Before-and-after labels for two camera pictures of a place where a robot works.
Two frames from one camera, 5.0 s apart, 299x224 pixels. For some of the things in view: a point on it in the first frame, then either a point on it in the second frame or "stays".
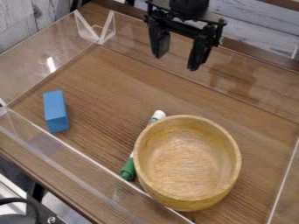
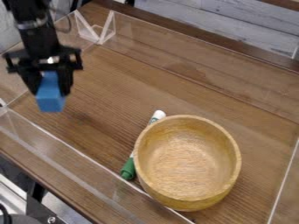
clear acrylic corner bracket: x=95 y=32 stays
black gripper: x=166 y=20 to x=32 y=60
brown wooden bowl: x=187 y=161 stays
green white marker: x=127 y=171 stays
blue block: x=55 y=109 to x=50 y=95
